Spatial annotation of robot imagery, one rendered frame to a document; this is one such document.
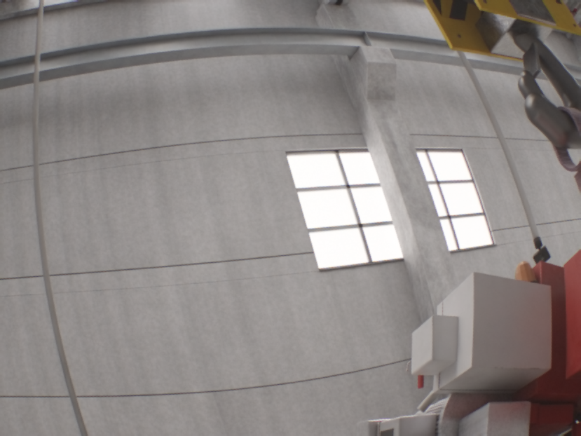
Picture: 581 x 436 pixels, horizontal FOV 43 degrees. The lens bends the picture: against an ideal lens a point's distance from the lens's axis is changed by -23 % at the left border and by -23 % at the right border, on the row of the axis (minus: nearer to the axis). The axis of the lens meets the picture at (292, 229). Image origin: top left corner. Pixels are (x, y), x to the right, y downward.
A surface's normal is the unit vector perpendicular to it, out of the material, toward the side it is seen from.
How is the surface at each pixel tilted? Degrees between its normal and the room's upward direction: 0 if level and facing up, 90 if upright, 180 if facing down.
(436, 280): 90
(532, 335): 90
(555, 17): 90
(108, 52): 90
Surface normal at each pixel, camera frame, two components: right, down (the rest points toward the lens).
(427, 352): -0.95, -0.15
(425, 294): -0.91, 0.08
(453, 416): 0.37, -0.30
